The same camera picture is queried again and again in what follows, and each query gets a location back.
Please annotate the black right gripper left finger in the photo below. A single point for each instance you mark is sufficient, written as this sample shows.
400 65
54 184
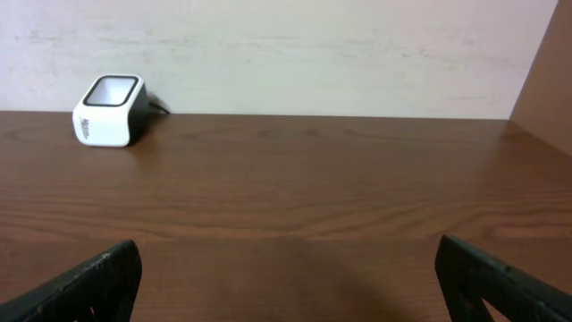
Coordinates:
102 288

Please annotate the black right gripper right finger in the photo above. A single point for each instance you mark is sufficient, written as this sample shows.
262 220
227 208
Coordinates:
471 280

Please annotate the white barcode scanner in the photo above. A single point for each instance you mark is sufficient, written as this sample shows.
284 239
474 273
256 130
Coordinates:
113 112

